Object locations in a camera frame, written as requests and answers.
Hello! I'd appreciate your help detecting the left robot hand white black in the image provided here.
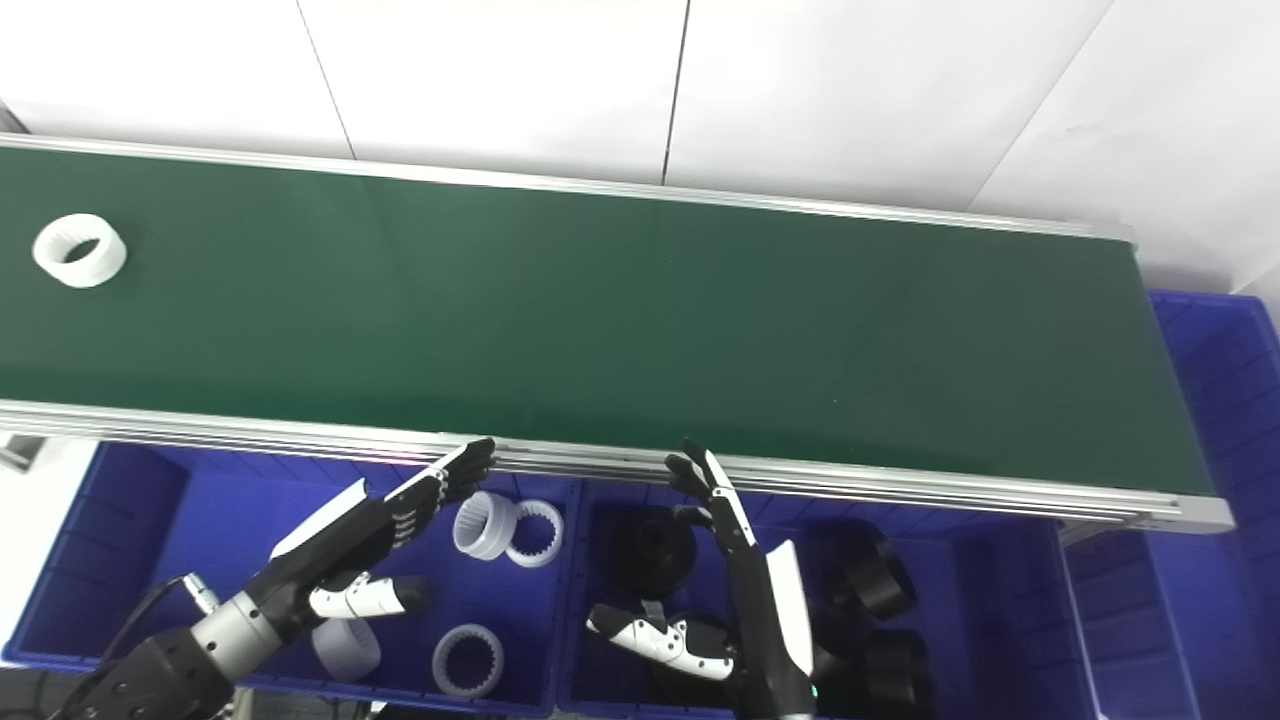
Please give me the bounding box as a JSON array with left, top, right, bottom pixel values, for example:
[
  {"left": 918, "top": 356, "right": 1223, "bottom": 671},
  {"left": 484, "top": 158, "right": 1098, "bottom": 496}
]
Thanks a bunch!
[{"left": 245, "top": 437, "right": 498, "bottom": 641}]

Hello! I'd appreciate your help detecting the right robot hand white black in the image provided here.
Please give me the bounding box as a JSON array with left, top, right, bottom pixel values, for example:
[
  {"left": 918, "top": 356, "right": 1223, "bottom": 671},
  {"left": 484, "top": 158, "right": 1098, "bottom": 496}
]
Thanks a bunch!
[{"left": 586, "top": 438, "right": 819, "bottom": 720}]

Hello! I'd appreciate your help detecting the white toothed ring part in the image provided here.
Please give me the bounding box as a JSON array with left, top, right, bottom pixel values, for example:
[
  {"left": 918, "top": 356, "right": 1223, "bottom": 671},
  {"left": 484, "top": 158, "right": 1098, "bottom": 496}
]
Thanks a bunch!
[
  {"left": 311, "top": 617, "right": 382, "bottom": 683},
  {"left": 505, "top": 499, "right": 565, "bottom": 569},
  {"left": 432, "top": 624, "right": 505, "bottom": 699},
  {"left": 453, "top": 491, "right": 519, "bottom": 561},
  {"left": 32, "top": 213, "right": 128, "bottom": 289}
]

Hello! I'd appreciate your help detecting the blue bin with white parts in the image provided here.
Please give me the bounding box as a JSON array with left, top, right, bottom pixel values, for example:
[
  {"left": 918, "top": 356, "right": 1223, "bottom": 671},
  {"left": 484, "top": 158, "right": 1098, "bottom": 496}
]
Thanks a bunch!
[{"left": 0, "top": 440, "right": 583, "bottom": 717}]

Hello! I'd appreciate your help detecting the blue bin with black parts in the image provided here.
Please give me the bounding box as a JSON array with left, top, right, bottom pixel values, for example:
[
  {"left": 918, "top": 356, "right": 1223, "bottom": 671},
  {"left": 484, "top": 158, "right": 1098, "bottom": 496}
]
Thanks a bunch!
[{"left": 555, "top": 478, "right": 1099, "bottom": 720}]

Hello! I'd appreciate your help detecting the large empty blue bin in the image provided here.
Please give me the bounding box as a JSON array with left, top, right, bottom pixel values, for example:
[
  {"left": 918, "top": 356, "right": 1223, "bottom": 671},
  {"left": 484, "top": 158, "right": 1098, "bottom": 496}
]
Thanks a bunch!
[{"left": 1060, "top": 290, "right": 1280, "bottom": 720}]

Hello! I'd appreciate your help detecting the black toothed ring part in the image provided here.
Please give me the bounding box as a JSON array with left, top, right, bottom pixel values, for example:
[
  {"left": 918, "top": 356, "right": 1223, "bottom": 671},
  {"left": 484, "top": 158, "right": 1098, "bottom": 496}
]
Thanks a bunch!
[
  {"left": 826, "top": 524, "right": 918, "bottom": 621},
  {"left": 858, "top": 630, "right": 938, "bottom": 720},
  {"left": 612, "top": 505, "right": 699, "bottom": 602}
]

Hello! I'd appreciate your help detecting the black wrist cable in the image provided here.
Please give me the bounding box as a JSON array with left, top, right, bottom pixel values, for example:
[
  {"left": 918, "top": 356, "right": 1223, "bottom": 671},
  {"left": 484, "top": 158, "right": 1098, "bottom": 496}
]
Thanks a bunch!
[{"left": 55, "top": 573, "right": 221, "bottom": 720}]

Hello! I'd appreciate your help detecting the green conveyor belt aluminium frame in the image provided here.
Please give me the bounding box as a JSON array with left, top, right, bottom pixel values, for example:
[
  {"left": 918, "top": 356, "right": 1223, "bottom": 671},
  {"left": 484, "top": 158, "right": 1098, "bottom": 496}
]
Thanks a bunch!
[{"left": 0, "top": 132, "right": 1235, "bottom": 535}]

